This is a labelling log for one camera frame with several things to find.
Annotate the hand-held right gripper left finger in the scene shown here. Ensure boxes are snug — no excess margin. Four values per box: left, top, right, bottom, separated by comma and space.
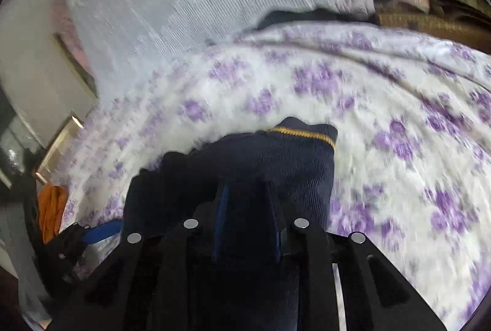
50, 183, 231, 331

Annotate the dark cloth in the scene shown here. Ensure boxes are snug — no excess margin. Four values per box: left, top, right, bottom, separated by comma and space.
256, 8, 371, 31

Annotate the brown folded blanket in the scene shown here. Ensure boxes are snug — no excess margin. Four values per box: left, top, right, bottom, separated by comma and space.
374, 0, 491, 56

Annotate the purple floral bedsheet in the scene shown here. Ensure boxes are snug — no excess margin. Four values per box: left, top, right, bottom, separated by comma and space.
61, 22, 491, 328

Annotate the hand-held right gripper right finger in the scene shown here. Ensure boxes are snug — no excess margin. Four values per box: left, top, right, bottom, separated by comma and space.
264, 181, 447, 331

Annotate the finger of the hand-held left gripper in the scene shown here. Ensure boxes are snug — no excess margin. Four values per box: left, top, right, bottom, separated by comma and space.
48, 220, 124, 280

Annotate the pale pink cloth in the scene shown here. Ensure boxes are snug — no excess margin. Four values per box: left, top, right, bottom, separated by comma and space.
335, 0, 431, 17

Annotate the wooden frame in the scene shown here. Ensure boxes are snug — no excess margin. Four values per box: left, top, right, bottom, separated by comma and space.
34, 114, 85, 185

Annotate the orange cloth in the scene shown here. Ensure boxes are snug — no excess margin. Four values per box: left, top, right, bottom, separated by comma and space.
37, 183, 70, 244

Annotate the navy jacket with yellow trim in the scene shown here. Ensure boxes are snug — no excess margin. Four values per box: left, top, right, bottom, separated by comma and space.
121, 117, 339, 331

